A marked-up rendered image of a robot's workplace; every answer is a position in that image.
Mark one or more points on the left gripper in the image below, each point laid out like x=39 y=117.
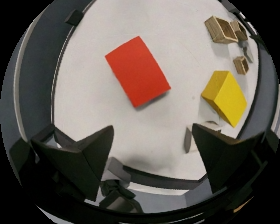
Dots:
x=257 y=37

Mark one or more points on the red flat rectangular block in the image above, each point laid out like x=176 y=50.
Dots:
x=137 y=71

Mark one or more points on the yellow foam block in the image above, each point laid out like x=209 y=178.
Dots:
x=225 y=96

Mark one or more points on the white open box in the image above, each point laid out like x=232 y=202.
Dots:
x=189 y=141

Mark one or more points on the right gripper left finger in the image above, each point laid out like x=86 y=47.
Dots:
x=83 y=162

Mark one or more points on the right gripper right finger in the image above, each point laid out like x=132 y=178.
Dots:
x=222 y=155

